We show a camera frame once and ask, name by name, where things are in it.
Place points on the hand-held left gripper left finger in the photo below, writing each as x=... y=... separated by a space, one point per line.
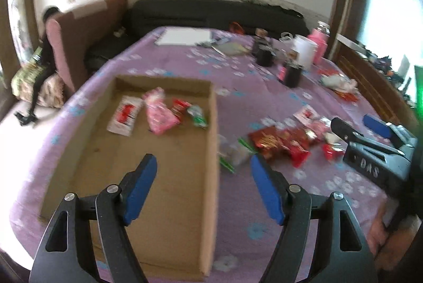
x=142 y=190

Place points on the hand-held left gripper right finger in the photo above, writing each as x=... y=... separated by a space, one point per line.
x=267 y=190

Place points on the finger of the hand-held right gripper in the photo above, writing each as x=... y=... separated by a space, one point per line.
x=342 y=129
x=376 y=122

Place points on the plain white snack packet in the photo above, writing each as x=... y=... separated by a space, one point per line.
x=330 y=137

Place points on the dark red snack packet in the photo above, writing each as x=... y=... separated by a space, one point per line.
x=332 y=151

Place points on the pink snack packet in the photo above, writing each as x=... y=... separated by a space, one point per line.
x=160 y=116
x=317 y=129

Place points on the shallow cardboard box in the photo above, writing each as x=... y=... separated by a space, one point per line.
x=172 y=203

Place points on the white packet with red label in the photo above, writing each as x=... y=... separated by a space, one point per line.
x=124 y=114
x=305 y=114

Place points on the bright red snack packet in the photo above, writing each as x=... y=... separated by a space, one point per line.
x=297 y=151

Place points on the red gold-print snack packet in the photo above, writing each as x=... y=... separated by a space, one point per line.
x=267 y=139

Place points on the clear green snack packet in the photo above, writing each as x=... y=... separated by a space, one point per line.
x=231 y=154

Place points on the small red candy packet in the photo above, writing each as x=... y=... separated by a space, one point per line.
x=180 y=106

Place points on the small green candy packet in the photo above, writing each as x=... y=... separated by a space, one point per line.
x=198 y=114

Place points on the red wrapper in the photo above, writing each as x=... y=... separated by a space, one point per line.
x=347 y=95

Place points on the wooden bench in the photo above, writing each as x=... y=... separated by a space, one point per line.
x=370 y=81

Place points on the crumpled white tissue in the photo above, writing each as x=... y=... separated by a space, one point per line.
x=337 y=81

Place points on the black cup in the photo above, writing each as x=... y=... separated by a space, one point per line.
x=292 y=76
x=264 y=55

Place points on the small pink packet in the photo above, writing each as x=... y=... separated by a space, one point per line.
x=282 y=73

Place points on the white cup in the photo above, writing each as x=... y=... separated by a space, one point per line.
x=304 y=51

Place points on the pink bottle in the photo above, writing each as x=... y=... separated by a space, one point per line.
x=320 y=42

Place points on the grey notebook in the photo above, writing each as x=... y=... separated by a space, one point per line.
x=231 y=48

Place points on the purple floral tablecloth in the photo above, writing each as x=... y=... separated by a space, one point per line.
x=165 y=55

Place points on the red bag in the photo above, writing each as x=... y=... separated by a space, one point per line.
x=236 y=28

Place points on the white paper sheet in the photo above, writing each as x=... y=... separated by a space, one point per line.
x=183 y=36

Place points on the small white object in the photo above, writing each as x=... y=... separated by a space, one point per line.
x=120 y=32

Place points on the floral cushion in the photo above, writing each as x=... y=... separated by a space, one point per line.
x=23 y=78

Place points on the brown armchair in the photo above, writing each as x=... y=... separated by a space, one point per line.
x=76 y=38

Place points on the black sofa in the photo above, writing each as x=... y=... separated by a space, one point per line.
x=198 y=13

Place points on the wooden door with glass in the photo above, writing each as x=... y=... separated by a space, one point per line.
x=18 y=22

